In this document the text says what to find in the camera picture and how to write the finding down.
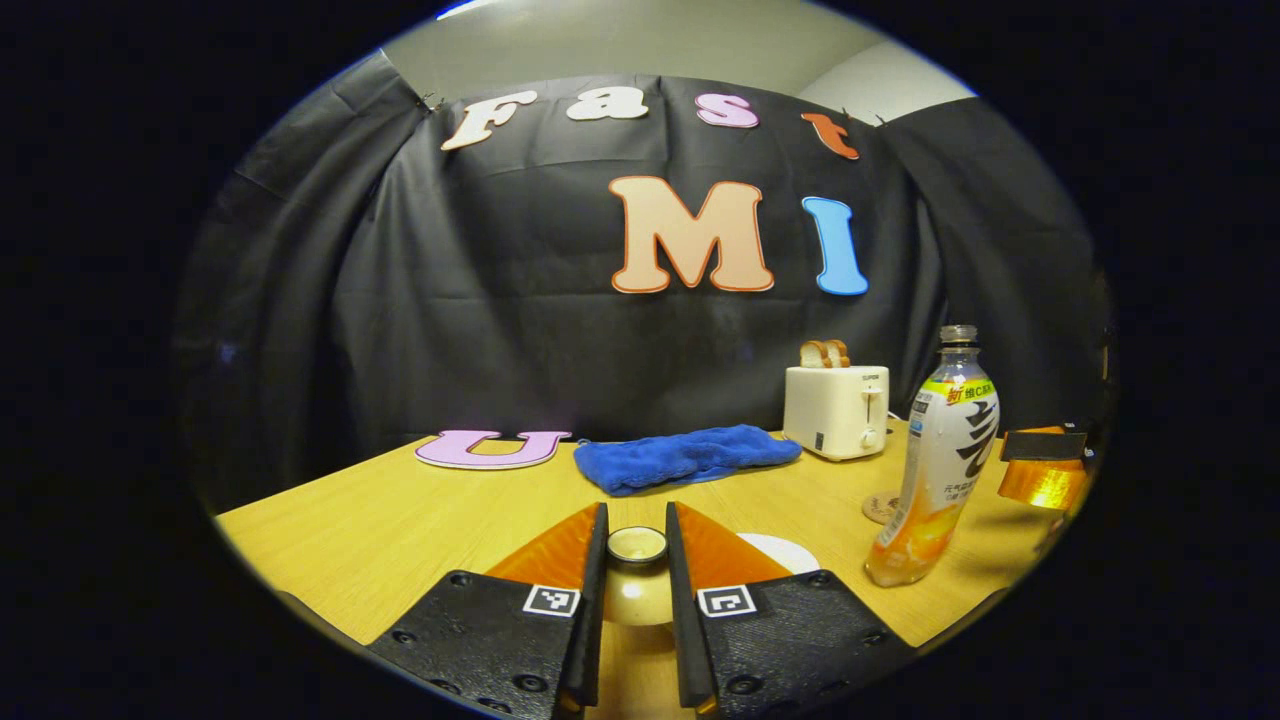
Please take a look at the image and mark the cream teacup lid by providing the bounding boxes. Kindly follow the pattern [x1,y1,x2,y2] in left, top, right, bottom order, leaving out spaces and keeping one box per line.
[603,526,673,628]

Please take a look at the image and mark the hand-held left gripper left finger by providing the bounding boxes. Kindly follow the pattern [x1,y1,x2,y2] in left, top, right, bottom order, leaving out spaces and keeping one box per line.
[365,502,610,720]

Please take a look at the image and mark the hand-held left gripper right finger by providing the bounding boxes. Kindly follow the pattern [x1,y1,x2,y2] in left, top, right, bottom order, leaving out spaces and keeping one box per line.
[665,502,916,720]

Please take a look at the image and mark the blue towel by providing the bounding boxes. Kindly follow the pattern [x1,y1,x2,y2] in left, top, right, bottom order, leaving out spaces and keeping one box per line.
[573,424,803,497]

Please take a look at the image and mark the purple paper cutout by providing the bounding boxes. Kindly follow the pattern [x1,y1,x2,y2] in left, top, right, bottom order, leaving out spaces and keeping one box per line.
[415,430,573,471]

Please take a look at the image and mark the white toaster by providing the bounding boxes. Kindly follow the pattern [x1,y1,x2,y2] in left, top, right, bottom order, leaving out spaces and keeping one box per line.
[782,364,891,462]

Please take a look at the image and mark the clear labelled water bottle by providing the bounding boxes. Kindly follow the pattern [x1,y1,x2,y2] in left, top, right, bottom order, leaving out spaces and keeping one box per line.
[865,324,1001,588]

